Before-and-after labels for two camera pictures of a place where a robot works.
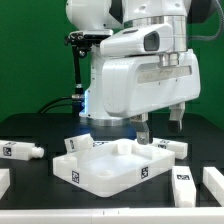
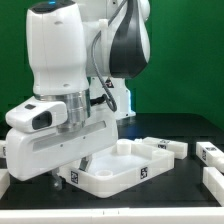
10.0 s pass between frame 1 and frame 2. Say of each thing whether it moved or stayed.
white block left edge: stayed
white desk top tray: stayed
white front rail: stayed
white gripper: moved
